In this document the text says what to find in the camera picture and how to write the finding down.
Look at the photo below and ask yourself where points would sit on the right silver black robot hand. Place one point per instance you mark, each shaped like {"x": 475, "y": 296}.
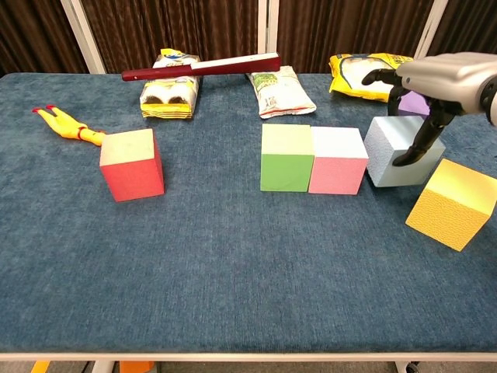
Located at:
{"x": 446, "y": 77}

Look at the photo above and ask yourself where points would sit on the light blue foam cube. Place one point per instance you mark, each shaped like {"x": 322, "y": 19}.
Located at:
{"x": 382, "y": 155}

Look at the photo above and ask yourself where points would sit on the yellow foam cube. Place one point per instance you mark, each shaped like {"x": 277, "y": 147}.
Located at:
{"x": 442, "y": 217}

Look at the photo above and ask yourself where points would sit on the pink foam cube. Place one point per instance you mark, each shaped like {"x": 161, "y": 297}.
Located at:
{"x": 336, "y": 175}

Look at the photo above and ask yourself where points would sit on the green foam cube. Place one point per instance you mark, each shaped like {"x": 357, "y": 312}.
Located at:
{"x": 285, "y": 171}

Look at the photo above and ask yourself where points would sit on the purple foam cube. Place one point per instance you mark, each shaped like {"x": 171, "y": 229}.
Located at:
{"x": 411, "y": 107}

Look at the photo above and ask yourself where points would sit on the dark brown curtain panel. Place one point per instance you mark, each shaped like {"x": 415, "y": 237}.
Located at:
{"x": 349, "y": 27}
{"x": 155, "y": 27}
{"x": 31, "y": 35}
{"x": 470, "y": 27}

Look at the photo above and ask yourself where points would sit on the large yellow snack bag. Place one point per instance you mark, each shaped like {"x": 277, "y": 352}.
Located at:
{"x": 349, "y": 81}

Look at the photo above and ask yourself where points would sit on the white green snack bag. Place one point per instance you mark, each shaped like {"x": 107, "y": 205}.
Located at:
{"x": 279, "y": 97}

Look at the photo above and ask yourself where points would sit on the dark red flat box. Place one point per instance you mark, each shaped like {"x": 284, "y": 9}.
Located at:
{"x": 202, "y": 69}

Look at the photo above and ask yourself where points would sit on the yellow white cookie pack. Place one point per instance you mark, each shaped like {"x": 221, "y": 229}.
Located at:
{"x": 171, "y": 99}

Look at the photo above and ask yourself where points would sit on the black caster wheel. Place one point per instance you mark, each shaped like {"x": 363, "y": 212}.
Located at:
{"x": 412, "y": 368}

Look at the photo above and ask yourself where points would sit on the red foam cube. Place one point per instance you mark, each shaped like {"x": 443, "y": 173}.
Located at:
{"x": 132, "y": 178}

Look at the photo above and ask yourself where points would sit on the blue fabric table cover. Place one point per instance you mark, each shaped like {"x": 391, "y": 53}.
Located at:
{"x": 155, "y": 291}

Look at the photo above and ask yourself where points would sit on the yellow rubber chicken toy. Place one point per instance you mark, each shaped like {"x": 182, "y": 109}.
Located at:
{"x": 64, "y": 126}

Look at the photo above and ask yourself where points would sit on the orange object under table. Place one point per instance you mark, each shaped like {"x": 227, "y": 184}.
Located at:
{"x": 136, "y": 367}

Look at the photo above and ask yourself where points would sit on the white partition frame post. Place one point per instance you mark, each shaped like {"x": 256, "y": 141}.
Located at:
{"x": 268, "y": 23}
{"x": 430, "y": 31}
{"x": 83, "y": 39}

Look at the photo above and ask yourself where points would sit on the white table frame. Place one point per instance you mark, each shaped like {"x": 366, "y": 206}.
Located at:
{"x": 233, "y": 356}

